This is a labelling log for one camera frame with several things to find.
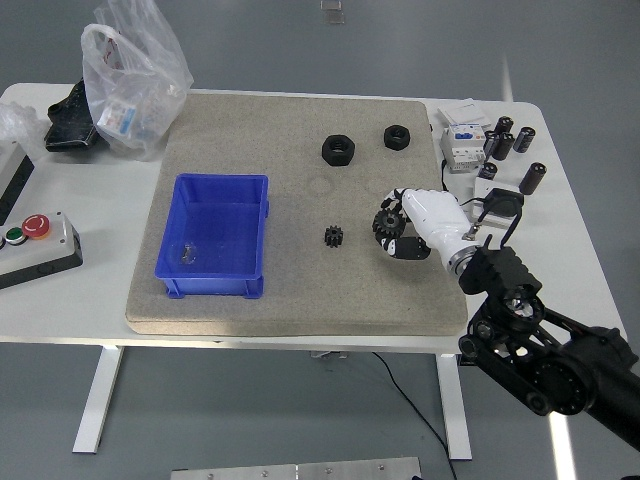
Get grey button control box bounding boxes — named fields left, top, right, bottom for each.
left=0, top=210, right=85, bottom=290

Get small white blue carton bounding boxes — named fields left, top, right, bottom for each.
left=97, top=97, right=139, bottom=139

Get flat white card box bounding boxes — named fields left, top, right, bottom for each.
left=437, top=99, right=494, bottom=130

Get metal floor socket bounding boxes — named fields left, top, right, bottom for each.
left=319, top=0, right=347, bottom=25

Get small black hex nut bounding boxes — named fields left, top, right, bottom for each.
left=383, top=124, right=413, bottom=151

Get black power adapter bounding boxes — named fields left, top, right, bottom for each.
left=485, top=188, right=525, bottom=218

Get crumpled clear plastic wrap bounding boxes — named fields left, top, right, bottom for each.
left=0, top=101, right=46, bottom=161

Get black floor cable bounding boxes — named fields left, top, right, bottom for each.
left=370, top=351, right=457, bottom=480

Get thin black adapter cord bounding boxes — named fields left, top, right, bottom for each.
left=439, top=158, right=487, bottom=207

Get white circuit breaker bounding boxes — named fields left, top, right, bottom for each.
left=439, top=123, right=489, bottom=174

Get blue plastic box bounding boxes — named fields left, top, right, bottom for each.
left=153, top=172, right=271, bottom=300

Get black foam case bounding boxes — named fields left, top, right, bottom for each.
left=44, top=79, right=109, bottom=153

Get large black hex nut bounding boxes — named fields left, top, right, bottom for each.
left=320, top=133, right=359, bottom=167

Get white foam block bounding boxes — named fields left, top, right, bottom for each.
left=468, top=178, right=521, bottom=232

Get silver metal plate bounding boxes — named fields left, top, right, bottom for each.
left=169, top=456, right=422, bottom=480

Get clear plastic bag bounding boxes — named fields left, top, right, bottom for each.
left=81, top=0, right=195, bottom=162

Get white table leg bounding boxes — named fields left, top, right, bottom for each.
left=434, top=352, right=474, bottom=461
left=72, top=344, right=124, bottom=454

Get grey-brown foam mat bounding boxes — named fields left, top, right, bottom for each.
left=123, top=89, right=469, bottom=337

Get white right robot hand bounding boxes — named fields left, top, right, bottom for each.
left=372, top=187, right=484, bottom=266

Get large black gear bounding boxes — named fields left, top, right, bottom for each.
left=371, top=208, right=412, bottom=242

